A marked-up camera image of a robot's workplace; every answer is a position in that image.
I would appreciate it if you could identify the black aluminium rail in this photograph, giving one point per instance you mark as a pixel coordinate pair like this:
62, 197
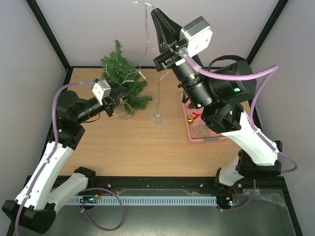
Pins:
200, 184

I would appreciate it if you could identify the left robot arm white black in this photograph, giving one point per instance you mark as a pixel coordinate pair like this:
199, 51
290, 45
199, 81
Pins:
37, 205

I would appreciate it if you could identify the small green christmas tree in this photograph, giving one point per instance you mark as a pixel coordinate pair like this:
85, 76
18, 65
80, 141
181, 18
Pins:
118, 71

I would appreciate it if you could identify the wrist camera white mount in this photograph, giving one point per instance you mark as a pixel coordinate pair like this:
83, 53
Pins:
198, 34
101, 90

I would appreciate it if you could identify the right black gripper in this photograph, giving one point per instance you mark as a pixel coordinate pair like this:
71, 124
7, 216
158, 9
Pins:
167, 57

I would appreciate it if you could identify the light blue cable duct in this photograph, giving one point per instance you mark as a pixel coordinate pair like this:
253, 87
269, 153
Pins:
154, 201

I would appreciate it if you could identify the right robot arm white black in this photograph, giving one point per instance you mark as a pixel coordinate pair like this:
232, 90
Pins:
219, 95

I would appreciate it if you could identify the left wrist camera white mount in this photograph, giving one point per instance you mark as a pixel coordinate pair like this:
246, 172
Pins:
101, 90

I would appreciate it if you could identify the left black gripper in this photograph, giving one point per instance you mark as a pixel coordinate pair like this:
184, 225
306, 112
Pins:
109, 103

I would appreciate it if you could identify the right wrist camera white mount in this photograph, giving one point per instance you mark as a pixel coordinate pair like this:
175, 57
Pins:
198, 34

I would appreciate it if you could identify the clear battery box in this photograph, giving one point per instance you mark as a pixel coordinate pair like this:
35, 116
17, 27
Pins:
157, 119

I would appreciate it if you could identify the pink plastic basket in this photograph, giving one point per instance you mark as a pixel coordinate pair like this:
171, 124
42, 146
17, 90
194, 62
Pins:
193, 138

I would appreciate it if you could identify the red ribbon bow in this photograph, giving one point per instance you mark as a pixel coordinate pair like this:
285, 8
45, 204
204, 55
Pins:
196, 115

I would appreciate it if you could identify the clear string lights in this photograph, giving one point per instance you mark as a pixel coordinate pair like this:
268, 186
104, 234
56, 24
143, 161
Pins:
149, 51

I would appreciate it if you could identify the burlap bow ornament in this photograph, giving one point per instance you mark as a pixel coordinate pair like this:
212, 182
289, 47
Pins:
201, 130

